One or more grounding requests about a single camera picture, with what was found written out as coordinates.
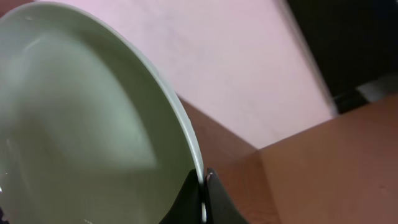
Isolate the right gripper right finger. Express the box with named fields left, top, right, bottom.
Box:
left=205, top=168, right=248, bottom=224

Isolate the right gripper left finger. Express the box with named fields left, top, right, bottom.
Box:
left=160, top=170, right=201, bottom=224

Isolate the light blue plate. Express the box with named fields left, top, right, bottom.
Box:
left=1, top=2, right=204, bottom=223

